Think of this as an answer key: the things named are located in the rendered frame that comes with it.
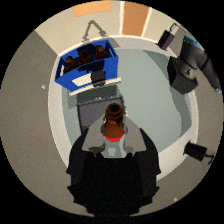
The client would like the brown bottle with red label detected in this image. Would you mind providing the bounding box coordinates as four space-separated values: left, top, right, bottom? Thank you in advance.
103 103 125 142

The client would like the blue divided crate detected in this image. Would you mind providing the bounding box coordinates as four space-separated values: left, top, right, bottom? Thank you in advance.
54 39 119 91

